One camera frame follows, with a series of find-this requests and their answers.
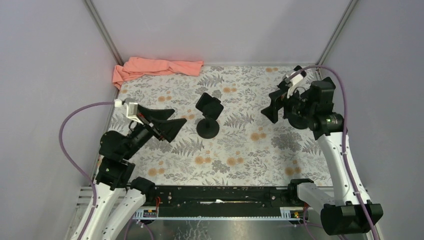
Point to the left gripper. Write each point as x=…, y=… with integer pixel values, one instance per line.
x=151, y=125

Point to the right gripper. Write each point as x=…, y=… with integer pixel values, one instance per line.
x=271, y=111

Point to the black round-base stand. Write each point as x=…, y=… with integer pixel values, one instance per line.
x=208, y=127
x=299, y=122

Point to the black phone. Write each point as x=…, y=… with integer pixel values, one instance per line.
x=323, y=90
x=210, y=106

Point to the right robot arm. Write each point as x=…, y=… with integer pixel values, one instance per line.
x=350, y=210

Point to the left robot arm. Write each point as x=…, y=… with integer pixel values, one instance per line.
x=115, y=198

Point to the pink cloth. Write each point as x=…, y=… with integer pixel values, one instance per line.
x=137, y=67

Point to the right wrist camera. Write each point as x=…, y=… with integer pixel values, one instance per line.
x=290, y=91

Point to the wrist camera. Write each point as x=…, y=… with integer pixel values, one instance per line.
x=290, y=91
x=131, y=108

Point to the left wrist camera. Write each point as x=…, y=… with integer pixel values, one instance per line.
x=131, y=108

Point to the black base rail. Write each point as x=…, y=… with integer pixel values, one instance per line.
x=221, y=202

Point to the aluminium frame profile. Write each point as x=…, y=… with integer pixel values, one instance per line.
x=86, y=194

